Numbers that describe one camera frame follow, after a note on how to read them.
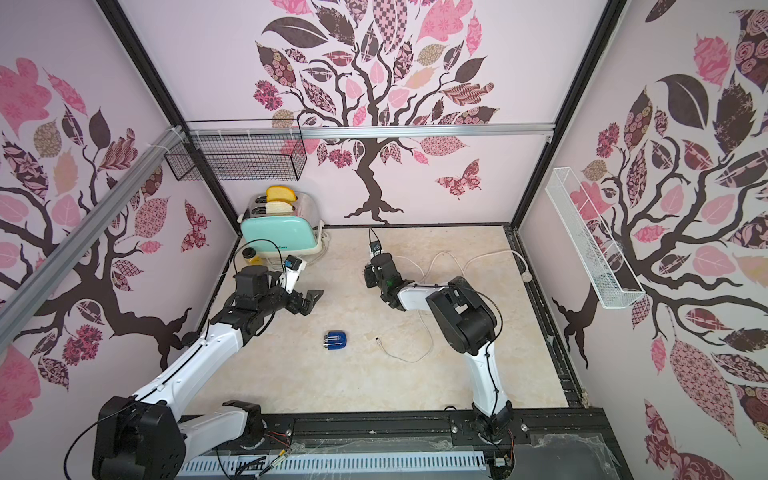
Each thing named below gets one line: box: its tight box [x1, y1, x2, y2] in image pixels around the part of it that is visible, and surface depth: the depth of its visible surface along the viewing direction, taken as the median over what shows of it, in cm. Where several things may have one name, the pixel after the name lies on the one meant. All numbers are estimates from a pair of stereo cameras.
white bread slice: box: [265, 201, 294, 215], surface depth 102 cm
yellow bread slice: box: [266, 186, 297, 203], surface depth 106 cm
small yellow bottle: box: [242, 247, 264, 266], surface depth 103 cm
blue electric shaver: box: [323, 331, 347, 351], surface depth 89 cm
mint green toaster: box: [237, 192, 326, 257], surface depth 105 cm
